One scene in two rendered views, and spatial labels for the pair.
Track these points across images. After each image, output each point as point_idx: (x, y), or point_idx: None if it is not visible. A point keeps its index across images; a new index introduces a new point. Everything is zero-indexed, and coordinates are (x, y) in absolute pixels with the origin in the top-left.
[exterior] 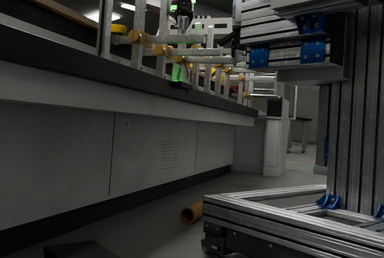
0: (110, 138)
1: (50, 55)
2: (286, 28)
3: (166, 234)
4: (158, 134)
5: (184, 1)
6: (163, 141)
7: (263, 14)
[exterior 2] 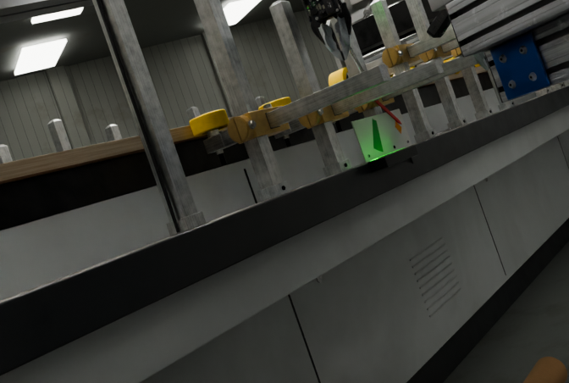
0: (294, 330)
1: (55, 319)
2: None
3: None
4: (393, 256)
5: None
6: (410, 260)
7: None
